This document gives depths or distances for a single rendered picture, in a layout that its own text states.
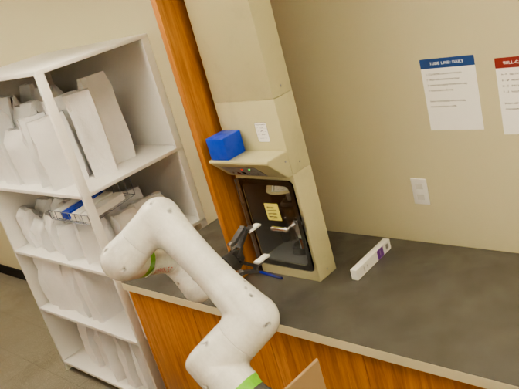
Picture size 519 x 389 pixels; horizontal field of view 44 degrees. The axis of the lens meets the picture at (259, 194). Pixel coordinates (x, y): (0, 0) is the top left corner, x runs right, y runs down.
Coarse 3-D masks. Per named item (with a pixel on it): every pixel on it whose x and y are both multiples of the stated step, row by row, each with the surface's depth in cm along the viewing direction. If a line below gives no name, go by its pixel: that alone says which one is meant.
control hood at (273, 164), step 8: (248, 152) 249; (256, 152) 246; (264, 152) 244; (272, 152) 241; (280, 152) 238; (232, 160) 245; (240, 160) 243; (248, 160) 240; (256, 160) 237; (264, 160) 235; (272, 160) 233; (280, 160) 236; (288, 160) 239; (256, 168) 240; (264, 168) 237; (272, 168) 234; (280, 168) 236; (288, 168) 239; (264, 176) 248; (272, 176) 245; (280, 176) 241; (288, 176) 240
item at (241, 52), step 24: (192, 0) 237; (216, 0) 229; (240, 0) 221; (264, 0) 225; (192, 24) 242; (216, 24) 234; (240, 24) 226; (264, 24) 226; (216, 48) 239; (240, 48) 231; (264, 48) 226; (216, 72) 245; (240, 72) 236; (264, 72) 228; (216, 96) 251; (240, 96) 242; (264, 96) 234
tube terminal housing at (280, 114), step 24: (288, 96) 237; (240, 120) 248; (264, 120) 239; (288, 120) 238; (264, 144) 245; (288, 144) 239; (312, 192) 251; (312, 216) 251; (312, 240) 252; (264, 264) 277
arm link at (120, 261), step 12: (120, 240) 181; (108, 252) 181; (120, 252) 180; (132, 252) 180; (108, 264) 180; (120, 264) 180; (132, 264) 181; (144, 264) 187; (108, 276) 183; (120, 276) 181; (132, 276) 184; (144, 276) 196
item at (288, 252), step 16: (256, 192) 258; (272, 192) 251; (288, 192) 245; (256, 208) 262; (288, 208) 249; (272, 224) 260; (288, 224) 253; (256, 240) 271; (272, 240) 264; (288, 240) 258; (304, 240) 251; (272, 256) 269; (288, 256) 262; (304, 256) 255
